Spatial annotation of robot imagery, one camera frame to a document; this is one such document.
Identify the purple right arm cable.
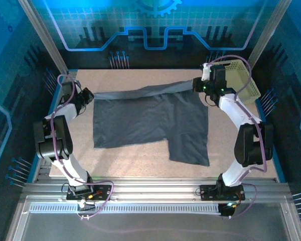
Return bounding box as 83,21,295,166
208,55,268,219

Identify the yellow-green plastic basket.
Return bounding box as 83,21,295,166
210,59,261,105

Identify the grey t-shirt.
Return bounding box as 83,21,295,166
92,79,211,167

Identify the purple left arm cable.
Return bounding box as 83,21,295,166
50,74,115,219

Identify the aluminium side rail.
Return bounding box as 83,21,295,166
37,70,78,178

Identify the wide aluminium frame rail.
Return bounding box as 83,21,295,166
22,177,291,201

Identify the aluminium frame post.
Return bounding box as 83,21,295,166
17,0,71,76
244,0,293,73

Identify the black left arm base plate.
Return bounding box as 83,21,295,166
66,184,112,201

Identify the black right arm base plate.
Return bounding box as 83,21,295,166
200,184,246,201

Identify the grey slotted cable duct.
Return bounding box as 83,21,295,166
30,202,221,214

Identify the black controller box with LEDs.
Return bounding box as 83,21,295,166
218,202,238,218

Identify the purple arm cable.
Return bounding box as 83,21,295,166
50,74,115,219
208,55,268,219

